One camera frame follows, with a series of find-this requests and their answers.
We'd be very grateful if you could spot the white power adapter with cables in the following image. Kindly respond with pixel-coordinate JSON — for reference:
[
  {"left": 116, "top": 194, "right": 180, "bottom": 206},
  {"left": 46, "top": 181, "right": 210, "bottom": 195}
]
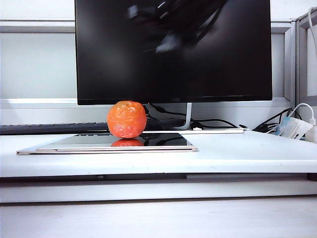
[{"left": 276, "top": 116, "right": 314, "bottom": 140}]

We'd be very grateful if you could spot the flat glossy tablet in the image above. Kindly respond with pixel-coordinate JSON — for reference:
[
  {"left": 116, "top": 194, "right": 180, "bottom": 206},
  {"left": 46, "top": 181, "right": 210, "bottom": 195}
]
[{"left": 16, "top": 132, "right": 199, "bottom": 156}]

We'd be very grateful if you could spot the black cable bundle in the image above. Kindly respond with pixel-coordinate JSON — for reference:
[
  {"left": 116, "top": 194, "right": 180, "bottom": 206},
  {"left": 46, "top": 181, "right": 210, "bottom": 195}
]
[{"left": 252, "top": 107, "right": 294, "bottom": 132}]

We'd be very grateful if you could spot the orange fruit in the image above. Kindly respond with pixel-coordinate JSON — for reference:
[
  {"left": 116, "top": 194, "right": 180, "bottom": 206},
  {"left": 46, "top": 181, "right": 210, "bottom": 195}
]
[{"left": 106, "top": 100, "right": 148, "bottom": 139}]

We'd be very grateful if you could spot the grey desk partition frame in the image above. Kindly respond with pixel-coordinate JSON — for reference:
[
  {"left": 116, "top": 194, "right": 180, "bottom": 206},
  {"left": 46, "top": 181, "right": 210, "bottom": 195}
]
[{"left": 283, "top": 13, "right": 317, "bottom": 108}]

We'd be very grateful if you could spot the black monitor cable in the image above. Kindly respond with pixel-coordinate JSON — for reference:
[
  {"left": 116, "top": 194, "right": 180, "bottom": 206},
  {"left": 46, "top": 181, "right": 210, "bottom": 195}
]
[{"left": 144, "top": 103, "right": 240, "bottom": 131}]

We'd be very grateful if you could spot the white monitor stand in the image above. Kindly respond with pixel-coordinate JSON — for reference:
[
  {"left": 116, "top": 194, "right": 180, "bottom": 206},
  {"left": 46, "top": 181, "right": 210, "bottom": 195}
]
[{"left": 173, "top": 102, "right": 245, "bottom": 135}]

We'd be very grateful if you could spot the black keyboard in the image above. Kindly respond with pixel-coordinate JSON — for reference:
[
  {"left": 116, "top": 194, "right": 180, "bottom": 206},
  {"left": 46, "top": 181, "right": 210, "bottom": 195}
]
[{"left": 0, "top": 121, "right": 111, "bottom": 136}]

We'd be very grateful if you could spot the black computer monitor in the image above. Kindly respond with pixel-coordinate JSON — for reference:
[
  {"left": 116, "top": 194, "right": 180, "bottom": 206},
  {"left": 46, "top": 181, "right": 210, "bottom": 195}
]
[{"left": 74, "top": 0, "right": 273, "bottom": 106}]

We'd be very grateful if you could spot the white charging cable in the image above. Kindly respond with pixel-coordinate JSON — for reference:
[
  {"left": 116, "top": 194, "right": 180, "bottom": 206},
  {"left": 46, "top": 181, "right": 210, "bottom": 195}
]
[{"left": 288, "top": 103, "right": 317, "bottom": 124}]

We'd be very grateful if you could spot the thick white hanging cable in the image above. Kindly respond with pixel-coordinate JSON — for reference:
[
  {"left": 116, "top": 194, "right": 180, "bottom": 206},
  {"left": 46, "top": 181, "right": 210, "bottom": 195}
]
[{"left": 307, "top": 6, "right": 317, "bottom": 33}]

